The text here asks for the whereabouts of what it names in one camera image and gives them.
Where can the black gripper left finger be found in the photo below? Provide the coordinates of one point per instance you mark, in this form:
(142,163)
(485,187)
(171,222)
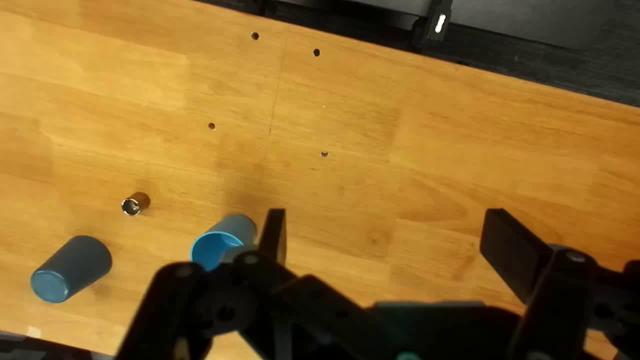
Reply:
(275,234)

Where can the black clamp with white label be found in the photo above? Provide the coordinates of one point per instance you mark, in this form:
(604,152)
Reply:
(433,22)

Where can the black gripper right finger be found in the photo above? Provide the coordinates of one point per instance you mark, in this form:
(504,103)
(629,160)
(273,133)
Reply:
(517,252)

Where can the small metallic cylinder object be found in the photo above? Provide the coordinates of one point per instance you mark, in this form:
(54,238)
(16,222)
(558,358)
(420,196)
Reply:
(135,202)

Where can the dark blue plastic cup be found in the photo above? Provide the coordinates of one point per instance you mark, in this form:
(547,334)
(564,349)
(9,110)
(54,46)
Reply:
(70,269)

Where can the light blue plastic cup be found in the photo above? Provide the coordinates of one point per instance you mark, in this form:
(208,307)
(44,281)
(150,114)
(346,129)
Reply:
(216,246)

